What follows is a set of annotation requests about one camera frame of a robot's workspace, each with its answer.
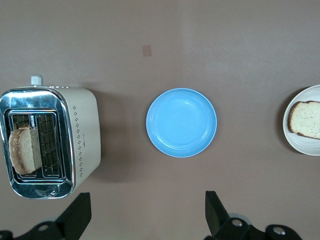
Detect beige chrome toaster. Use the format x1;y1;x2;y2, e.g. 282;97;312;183
0;74;102;200

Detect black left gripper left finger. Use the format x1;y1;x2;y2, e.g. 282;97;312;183
0;192;92;240

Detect beige plate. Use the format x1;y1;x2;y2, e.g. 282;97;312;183
282;84;320;156

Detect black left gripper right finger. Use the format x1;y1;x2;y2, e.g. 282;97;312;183
204;191;304;240

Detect brown tape patch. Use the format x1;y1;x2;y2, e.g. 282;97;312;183
141;44;153;58

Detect blue plate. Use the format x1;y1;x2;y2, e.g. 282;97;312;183
145;87;218;159

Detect bread slice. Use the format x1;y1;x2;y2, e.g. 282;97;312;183
286;100;320;140
8;124;43;176

